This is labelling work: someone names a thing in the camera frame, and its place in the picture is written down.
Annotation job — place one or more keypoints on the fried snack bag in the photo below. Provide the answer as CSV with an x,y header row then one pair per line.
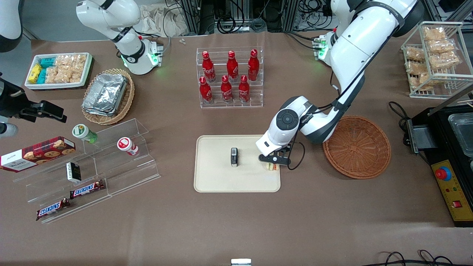
x,y
416,68
444,60
441,46
414,54
434,34
421,80

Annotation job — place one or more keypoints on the red tartan cookie box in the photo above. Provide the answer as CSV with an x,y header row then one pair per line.
x,y
37,153

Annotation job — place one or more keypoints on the Snickers chocolate bar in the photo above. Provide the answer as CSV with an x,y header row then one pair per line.
x,y
87,189
53,209

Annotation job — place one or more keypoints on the small white grey device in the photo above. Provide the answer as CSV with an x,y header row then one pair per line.
x,y
241,262

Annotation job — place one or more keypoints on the teal snack pack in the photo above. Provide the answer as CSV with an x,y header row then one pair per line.
x,y
47,62
42,76

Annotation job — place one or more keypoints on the white cloth bag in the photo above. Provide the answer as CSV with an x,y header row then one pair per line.
x,y
162,20

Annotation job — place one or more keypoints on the clear acrylic bottle rack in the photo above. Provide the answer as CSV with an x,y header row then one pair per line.
x,y
257,100

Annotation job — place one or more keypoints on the beige plastic tray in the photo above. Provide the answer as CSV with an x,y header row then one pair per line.
x,y
214,173

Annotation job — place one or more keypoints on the oval tan wicker basket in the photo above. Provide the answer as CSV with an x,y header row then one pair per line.
x,y
125,105

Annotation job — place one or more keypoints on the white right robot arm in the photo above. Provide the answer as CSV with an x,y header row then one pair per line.
x,y
111,18

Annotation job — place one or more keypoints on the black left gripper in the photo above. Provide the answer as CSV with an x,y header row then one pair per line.
x,y
286,149

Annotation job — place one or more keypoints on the red cola bottle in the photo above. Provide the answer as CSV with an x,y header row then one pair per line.
x,y
208,68
244,89
226,90
205,91
232,66
253,65

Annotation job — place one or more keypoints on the white rectangular snack tray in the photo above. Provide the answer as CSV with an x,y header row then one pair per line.
x,y
55,86

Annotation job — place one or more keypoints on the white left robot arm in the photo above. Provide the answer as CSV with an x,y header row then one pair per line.
x,y
354,48

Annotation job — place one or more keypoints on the red lid drink bottle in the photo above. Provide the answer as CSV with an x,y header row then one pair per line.
x,y
126,145

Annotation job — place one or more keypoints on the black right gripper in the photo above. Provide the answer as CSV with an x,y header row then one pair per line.
x,y
14,102

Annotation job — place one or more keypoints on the aluminium equipment frame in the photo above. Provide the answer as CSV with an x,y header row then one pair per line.
x,y
194,16

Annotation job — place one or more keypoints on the red emergency stop button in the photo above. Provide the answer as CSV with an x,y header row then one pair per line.
x,y
443,173

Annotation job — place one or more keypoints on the clear plastic container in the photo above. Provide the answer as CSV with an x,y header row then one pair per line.
x,y
462,133

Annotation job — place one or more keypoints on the clear bag of rice crackers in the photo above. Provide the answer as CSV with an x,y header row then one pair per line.
x,y
52,75
72,75
79,62
63,61

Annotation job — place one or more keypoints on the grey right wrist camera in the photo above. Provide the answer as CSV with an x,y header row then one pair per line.
x,y
8,130

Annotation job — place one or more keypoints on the triangular sandwich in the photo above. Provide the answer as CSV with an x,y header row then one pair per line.
x,y
273,167

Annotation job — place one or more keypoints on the black sealing machine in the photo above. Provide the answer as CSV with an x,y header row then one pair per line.
x,y
436,127

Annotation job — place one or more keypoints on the aluminium foil tray stack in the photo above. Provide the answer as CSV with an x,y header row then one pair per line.
x,y
105,94

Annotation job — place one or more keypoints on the yellow snack pack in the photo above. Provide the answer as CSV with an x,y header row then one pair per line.
x,y
34,74

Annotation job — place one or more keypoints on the clear acrylic stepped shelf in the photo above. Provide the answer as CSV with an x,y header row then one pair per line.
x,y
125,177

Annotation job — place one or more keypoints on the round brown wicker basket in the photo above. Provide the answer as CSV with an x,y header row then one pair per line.
x,y
358,155

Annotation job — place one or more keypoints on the green lid drink bottle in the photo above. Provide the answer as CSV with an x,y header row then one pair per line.
x,y
83,132

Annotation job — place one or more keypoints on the small black grey pack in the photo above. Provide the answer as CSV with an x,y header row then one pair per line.
x,y
234,157

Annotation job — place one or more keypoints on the small black white box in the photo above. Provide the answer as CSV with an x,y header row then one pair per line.
x,y
74,172

